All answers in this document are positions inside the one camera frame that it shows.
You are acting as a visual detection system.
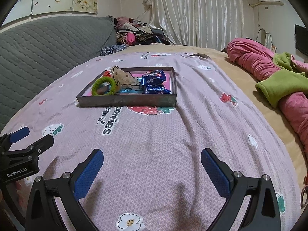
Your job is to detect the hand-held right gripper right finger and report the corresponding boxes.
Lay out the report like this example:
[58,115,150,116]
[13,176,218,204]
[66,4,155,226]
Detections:
[200,148,281,231]

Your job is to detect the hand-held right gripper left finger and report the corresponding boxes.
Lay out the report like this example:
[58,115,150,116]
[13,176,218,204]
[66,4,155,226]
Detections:
[25,149,104,231]

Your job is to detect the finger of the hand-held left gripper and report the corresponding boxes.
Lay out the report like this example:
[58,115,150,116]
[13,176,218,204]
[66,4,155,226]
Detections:
[18,134,54,159]
[0,126,30,147]

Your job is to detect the green fuzzy ring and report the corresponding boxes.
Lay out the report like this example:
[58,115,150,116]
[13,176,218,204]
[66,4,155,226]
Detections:
[91,77,118,96]

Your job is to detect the dark cardboard box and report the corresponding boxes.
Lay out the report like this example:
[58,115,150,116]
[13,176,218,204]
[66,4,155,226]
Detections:
[76,66,178,108]

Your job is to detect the beige scrunchie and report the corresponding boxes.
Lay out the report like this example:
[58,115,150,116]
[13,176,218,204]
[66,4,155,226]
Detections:
[112,65,141,89]

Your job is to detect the blue and purple cookie packet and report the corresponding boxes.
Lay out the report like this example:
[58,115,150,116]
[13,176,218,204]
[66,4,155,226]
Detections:
[140,69,167,87]

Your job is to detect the pink printed blanket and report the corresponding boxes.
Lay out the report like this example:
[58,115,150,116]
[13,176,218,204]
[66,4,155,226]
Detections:
[0,50,306,231]

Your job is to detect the grey quilted headboard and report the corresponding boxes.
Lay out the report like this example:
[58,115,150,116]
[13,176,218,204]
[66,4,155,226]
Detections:
[0,16,117,133]

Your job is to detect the beige bed sheet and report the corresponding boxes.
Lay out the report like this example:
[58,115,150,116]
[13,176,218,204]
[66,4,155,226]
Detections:
[125,44,308,164]

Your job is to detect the green fleece blanket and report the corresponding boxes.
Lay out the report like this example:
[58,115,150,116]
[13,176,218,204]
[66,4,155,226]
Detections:
[255,52,308,109]

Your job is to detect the dark blue patterned cloth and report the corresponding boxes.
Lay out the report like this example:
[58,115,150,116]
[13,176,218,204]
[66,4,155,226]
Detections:
[100,44,127,56]

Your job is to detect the pink quilt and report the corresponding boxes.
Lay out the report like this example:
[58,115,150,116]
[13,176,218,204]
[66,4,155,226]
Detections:
[227,38,308,147]

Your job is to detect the arched table mirror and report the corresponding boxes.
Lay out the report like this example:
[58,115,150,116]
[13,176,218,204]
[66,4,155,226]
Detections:
[255,28,273,47]

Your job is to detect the pile of clothes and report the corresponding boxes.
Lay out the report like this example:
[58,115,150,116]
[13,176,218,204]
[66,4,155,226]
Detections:
[114,17,187,47]

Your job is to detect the black television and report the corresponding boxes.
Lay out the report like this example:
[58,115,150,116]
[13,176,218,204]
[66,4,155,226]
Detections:
[295,24,308,56]

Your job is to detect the white curtain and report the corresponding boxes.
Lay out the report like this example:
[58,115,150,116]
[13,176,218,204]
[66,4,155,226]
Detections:
[148,0,243,51]

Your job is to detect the air conditioner hose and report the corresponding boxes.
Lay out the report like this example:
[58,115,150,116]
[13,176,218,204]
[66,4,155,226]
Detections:
[248,2,261,27]

